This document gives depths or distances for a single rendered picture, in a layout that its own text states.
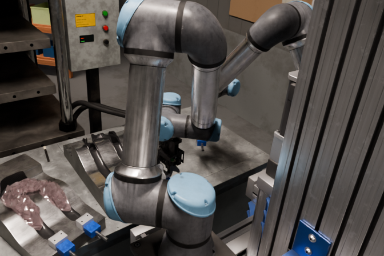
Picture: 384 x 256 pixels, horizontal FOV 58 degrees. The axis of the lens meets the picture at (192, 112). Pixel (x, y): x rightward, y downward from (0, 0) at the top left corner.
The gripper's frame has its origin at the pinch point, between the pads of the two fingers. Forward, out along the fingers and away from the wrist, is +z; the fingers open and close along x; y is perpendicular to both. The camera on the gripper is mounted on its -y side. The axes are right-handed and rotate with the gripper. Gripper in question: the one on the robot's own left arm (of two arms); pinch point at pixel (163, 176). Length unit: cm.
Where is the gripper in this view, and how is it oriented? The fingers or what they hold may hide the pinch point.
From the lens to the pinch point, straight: 137.0
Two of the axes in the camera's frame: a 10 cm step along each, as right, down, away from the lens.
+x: 7.0, -2.8, 6.6
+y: 7.1, 3.6, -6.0
